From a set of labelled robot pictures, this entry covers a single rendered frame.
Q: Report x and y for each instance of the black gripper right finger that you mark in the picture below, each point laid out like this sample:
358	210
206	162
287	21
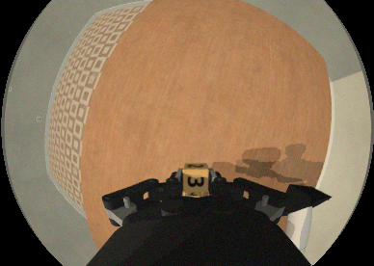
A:
261	198

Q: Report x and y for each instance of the tan number cube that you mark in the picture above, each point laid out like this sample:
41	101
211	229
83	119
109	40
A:
195	177
195	195

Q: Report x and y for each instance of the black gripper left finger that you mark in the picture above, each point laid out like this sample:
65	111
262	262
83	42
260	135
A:
123	202

